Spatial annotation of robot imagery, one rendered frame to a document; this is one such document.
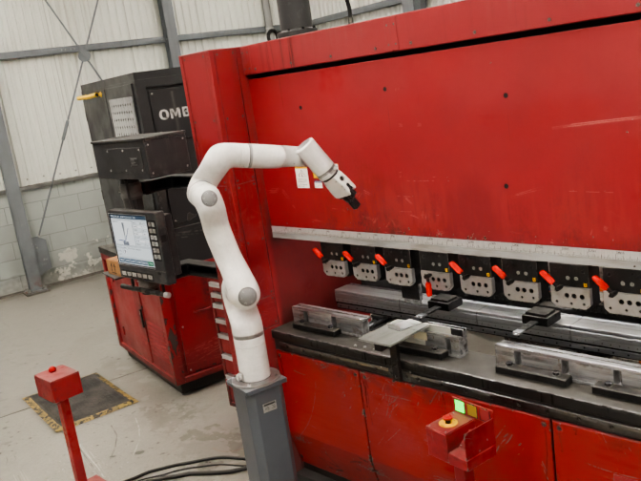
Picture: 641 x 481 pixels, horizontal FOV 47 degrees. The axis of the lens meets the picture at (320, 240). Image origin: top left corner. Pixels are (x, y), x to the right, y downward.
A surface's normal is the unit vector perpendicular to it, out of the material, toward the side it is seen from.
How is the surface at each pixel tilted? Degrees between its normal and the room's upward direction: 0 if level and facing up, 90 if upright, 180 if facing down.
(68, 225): 90
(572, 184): 90
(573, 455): 90
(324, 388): 90
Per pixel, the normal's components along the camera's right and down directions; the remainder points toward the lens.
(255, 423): -0.21, 0.24
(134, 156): -0.70, 0.25
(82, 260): 0.54, 0.11
